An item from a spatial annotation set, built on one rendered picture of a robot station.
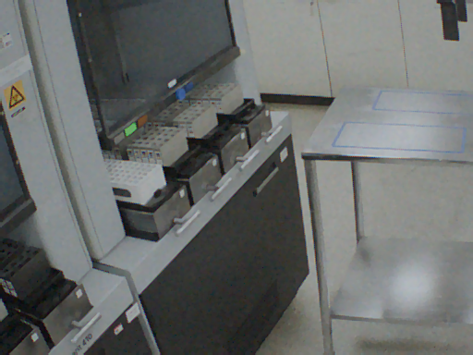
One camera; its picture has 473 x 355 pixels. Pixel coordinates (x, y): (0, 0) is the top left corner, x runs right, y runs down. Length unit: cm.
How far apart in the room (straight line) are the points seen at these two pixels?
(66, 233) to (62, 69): 35
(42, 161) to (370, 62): 265
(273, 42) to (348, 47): 49
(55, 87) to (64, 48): 8
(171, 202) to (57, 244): 32
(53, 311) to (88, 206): 29
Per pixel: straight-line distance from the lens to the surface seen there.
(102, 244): 139
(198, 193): 152
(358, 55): 361
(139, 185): 139
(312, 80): 378
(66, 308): 121
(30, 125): 120
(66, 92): 127
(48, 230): 126
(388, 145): 148
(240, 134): 168
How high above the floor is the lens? 148
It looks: 28 degrees down
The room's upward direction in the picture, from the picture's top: 11 degrees counter-clockwise
